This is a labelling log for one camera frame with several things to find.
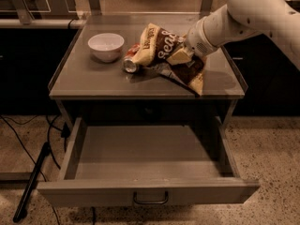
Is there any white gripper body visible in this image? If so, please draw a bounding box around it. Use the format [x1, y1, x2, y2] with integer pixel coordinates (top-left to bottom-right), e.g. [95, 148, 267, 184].
[185, 18, 218, 57]

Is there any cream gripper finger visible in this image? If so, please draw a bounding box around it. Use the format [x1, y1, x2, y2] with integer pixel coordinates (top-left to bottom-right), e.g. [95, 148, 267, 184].
[167, 47, 194, 66]

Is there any brown sea salt chip bag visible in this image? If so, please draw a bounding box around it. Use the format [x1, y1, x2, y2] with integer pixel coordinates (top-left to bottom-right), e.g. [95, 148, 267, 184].
[133, 23, 205, 96]

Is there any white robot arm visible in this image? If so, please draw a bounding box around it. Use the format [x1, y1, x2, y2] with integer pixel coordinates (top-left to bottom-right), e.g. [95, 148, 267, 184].
[167, 0, 300, 69]

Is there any grey cabinet with counter top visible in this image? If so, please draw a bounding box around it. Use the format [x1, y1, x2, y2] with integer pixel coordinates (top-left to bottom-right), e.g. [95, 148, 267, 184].
[49, 13, 247, 126]

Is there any grey open top drawer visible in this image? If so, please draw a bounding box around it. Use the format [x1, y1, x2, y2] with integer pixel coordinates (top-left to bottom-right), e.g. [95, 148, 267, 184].
[37, 119, 260, 207]

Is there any orange soda can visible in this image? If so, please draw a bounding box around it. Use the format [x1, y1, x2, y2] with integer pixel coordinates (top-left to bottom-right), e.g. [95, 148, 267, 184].
[123, 43, 140, 73]

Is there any white ceramic bowl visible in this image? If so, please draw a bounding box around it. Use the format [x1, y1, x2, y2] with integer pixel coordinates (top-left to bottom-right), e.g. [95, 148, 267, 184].
[87, 33, 125, 63]

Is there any left background desk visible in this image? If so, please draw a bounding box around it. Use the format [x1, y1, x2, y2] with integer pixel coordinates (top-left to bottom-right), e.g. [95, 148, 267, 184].
[0, 0, 78, 20]

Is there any black bar on floor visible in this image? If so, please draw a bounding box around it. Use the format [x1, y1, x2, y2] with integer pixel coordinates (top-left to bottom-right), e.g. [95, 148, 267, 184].
[13, 142, 50, 223]

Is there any dark metal drawer handle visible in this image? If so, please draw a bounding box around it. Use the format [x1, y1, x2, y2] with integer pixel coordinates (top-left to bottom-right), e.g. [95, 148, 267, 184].
[133, 191, 169, 205]

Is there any white horizontal rail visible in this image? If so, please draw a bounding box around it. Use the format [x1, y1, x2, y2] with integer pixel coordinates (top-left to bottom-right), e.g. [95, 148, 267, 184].
[0, 19, 86, 29]

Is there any black floor cable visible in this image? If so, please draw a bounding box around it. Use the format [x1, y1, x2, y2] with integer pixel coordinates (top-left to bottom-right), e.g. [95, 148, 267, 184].
[0, 113, 71, 225]

